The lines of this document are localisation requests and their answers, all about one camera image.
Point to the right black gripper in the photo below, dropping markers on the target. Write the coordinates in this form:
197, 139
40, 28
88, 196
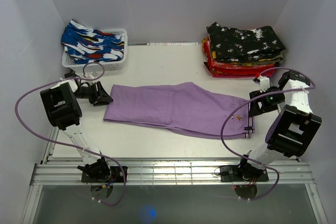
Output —
254, 109

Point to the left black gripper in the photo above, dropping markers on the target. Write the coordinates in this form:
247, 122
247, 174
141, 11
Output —
104, 96

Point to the purple trousers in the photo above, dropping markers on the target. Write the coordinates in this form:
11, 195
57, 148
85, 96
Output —
185, 109

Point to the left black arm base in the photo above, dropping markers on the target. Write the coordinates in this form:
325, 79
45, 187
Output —
114, 175

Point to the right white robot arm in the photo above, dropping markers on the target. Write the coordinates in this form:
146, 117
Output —
293, 129

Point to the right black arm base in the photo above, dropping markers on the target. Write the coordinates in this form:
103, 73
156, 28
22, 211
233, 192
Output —
236, 173

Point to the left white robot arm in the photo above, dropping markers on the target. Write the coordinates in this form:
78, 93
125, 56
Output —
64, 112

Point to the red folded trousers stack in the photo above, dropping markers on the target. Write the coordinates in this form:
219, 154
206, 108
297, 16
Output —
228, 70

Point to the blue patterned trousers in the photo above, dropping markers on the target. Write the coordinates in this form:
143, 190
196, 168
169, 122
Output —
84, 45

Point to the black white patterned folded trousers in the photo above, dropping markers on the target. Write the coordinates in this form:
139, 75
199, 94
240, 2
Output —
229, 44

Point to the white plastic basket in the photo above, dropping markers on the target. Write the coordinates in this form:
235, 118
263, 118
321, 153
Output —
95, 66

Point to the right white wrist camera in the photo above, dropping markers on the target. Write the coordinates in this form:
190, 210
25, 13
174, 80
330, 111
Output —
263, 82

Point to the aluminium rail frame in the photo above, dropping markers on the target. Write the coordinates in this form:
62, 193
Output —
59, 167

